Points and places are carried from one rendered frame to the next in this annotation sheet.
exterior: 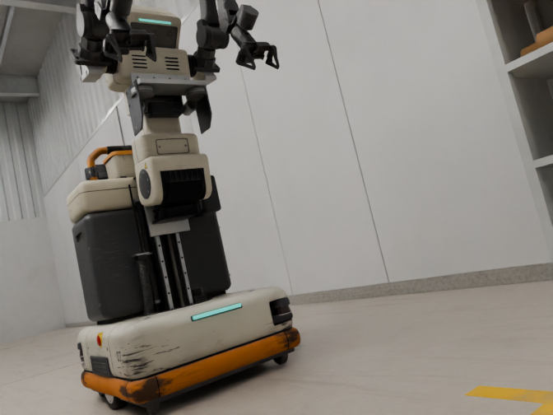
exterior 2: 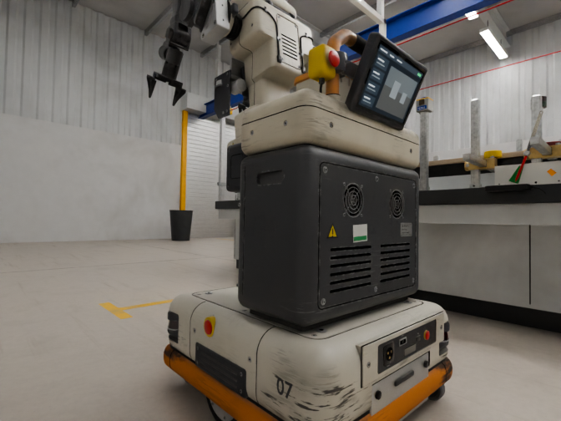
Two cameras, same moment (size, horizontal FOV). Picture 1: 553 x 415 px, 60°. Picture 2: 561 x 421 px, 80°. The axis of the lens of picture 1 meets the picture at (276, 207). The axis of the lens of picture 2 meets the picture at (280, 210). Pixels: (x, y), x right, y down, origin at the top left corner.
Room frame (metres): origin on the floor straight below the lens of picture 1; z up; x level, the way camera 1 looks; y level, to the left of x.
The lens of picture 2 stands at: (2.90, 0.27, 0.52)
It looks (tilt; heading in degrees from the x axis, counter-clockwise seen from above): 2 degrees up; 174
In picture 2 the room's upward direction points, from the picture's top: 1 degrees clockwise
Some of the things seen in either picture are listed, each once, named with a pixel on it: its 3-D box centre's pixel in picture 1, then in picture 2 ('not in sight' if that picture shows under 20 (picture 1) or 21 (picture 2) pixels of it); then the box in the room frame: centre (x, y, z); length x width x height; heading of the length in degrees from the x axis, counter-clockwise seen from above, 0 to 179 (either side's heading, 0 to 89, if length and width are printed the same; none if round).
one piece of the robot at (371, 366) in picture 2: not in sight; (407, 342); (2.12, 0.67, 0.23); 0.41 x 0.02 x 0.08; 127
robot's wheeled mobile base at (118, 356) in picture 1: (182, 338); (303, 337); (1.87, 0.46, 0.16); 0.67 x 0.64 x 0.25; 37
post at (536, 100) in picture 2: not in sight; (537, 147); (1.54, 1.58, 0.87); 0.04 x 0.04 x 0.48; 37
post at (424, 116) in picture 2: not in sight; (423, 151); (1.13, 1.27, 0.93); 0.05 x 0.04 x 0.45; 37
